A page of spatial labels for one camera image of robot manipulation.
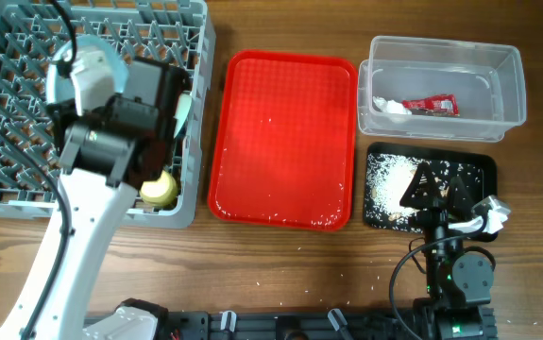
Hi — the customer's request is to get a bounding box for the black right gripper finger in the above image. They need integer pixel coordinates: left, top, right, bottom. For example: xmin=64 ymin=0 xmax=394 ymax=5
xmin=399 ymin=162 xmax=444 ymax=209
xmin=447 ymin=176 xmax=474 ymax=220

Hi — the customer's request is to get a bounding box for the red sauce packet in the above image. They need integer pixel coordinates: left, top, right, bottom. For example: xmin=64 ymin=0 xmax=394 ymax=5
xmin=401 ymin=94 xmax=459 ymax=117

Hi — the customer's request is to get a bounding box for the white napkin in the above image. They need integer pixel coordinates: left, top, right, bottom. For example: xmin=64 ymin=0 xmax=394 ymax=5
xmin=372 ymin=96 xmax=412 ymax=115

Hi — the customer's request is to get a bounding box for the light green bowl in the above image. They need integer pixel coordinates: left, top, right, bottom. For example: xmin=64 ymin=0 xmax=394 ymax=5
xmin=173 ymin=93 xmax=192 ymax=138

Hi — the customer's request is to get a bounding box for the yellow plastic cup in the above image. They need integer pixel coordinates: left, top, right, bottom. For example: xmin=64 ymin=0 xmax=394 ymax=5
xmin=140 ymin=171 xmax=178 ymax=208

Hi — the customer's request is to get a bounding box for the light blue plate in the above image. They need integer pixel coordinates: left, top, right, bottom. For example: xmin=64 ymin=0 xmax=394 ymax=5
xmin=45 ymin=35 xmax=128 ymax=104

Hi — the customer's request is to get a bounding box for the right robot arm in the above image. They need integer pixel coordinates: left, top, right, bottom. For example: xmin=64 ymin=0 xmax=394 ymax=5
xmin=388 ymin=162 xmax=510 ymax=339

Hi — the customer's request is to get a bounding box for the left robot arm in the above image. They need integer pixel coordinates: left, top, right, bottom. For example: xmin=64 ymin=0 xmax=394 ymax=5
xmin=0 ymin=58 xmax=191 ymax=339

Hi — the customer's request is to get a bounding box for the black waste bin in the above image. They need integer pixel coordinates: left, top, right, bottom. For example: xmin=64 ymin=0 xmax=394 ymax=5
xmin=363 ymin=142 xmax=498 ymax=234

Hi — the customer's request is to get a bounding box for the grey plastic dishwasher rack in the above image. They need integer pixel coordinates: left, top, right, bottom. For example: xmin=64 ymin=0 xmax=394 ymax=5
xmin=0 ymin=0 xmax=216 ymax=229

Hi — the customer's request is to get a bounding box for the clear plastic storage bin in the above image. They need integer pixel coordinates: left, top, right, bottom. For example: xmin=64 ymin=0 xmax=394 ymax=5
xmin=357 ymin=36 xmax=527 ymax=143

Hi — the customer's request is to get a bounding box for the red plastic tray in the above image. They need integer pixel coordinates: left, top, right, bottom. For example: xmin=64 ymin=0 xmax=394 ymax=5
xmin=208 ymin=50 xmax=357 ymax=231

